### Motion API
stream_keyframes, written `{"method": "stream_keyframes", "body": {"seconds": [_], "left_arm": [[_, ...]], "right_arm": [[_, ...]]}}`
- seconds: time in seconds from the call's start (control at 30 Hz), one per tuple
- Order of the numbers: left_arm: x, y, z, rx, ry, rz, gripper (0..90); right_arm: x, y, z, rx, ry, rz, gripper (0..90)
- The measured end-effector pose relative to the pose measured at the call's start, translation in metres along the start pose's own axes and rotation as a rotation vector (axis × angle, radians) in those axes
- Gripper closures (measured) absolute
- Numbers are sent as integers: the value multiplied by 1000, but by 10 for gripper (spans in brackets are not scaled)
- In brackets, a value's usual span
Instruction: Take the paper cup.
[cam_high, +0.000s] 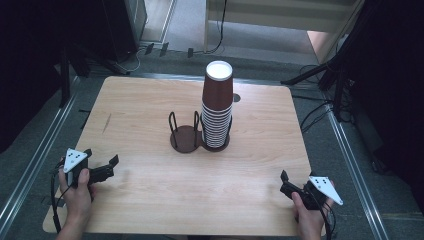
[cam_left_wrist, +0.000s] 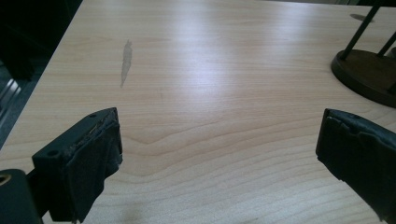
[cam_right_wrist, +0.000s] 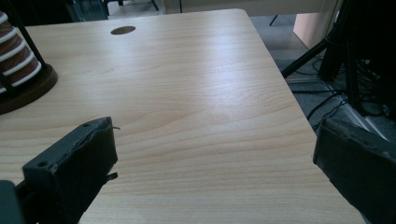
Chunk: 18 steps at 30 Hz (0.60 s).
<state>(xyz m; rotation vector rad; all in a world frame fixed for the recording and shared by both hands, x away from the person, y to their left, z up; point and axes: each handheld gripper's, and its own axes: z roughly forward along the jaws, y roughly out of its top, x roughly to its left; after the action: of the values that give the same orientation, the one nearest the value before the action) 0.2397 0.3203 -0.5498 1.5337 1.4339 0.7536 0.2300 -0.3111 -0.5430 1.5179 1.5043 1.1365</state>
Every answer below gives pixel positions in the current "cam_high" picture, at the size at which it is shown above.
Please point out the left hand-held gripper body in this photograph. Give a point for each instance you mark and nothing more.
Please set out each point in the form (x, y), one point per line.
(74, 159)

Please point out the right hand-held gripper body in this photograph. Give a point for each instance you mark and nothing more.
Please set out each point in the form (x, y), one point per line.
(325, 188)

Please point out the dark brown cup holder rack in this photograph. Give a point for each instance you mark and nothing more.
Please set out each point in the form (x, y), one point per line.
(185, 138)

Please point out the stack of brown paper cups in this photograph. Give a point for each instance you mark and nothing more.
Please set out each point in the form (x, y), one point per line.
(217, 116)

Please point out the person's right hand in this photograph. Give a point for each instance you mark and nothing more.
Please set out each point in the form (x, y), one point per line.
(311, 221)

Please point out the person's left hand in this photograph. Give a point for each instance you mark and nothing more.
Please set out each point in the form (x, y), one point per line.
(76, 200)

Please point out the black metal stand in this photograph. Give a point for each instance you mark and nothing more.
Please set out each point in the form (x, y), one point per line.
(65, 80)

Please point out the black tripod stand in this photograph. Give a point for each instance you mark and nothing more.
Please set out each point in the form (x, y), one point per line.
(333, 71)

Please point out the black cabinet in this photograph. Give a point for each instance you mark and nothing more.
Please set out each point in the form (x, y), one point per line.
(120, 26)

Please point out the metal floor rail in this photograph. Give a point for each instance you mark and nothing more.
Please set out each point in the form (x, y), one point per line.
(356, 173)
(36, 160)

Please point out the white furniture frame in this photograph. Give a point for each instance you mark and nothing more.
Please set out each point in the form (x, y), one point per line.
(283, 13)

